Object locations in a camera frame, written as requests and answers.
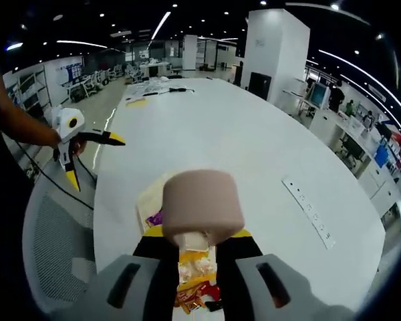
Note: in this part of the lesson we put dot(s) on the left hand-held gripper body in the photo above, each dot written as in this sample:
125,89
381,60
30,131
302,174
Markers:
65,125

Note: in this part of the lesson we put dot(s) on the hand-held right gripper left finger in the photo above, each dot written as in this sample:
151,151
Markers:
147,287

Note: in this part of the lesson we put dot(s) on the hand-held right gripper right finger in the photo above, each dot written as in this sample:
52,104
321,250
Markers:
247,287

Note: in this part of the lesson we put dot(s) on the small black food packet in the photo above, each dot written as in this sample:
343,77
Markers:
214,305

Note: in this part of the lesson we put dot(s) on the long red food packet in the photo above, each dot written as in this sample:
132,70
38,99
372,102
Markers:
192,296

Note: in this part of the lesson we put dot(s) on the yellow food snack packet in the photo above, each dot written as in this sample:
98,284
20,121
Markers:
197,265

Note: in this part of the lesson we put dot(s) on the purple food snack packet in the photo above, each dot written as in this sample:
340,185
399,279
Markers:
155,219

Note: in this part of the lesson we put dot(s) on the blue storage container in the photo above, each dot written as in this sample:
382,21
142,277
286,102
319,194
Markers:
382,156

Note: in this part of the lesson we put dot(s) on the person's left hand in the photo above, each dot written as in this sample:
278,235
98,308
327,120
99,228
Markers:
79,147

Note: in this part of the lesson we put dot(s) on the flat yellow item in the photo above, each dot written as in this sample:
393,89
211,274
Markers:
137,103

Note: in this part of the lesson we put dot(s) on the white metal shelf rack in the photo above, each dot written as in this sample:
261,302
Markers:
30,90

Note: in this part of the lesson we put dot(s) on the cluster of white office chairs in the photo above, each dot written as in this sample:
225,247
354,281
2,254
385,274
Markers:
103,78

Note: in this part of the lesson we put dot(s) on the white mesh office chair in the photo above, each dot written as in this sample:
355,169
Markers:
57,240

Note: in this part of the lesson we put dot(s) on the white papers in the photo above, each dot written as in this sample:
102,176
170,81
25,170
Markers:
147,88

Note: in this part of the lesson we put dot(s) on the table socket panel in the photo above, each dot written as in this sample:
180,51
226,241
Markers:
309,214

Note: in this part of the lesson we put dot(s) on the white square pillar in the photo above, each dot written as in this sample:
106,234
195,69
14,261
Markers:
274,47
190,51

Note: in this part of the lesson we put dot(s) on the black cabinet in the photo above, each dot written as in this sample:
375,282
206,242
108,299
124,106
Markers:
259,85

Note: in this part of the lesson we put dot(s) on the black office chair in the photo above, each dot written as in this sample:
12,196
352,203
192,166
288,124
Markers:
351,151

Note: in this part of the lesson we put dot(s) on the long white counter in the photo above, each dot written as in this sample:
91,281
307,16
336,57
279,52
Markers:
327,123

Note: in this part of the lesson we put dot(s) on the boxy computer monitor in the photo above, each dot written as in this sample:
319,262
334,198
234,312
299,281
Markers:
319,95

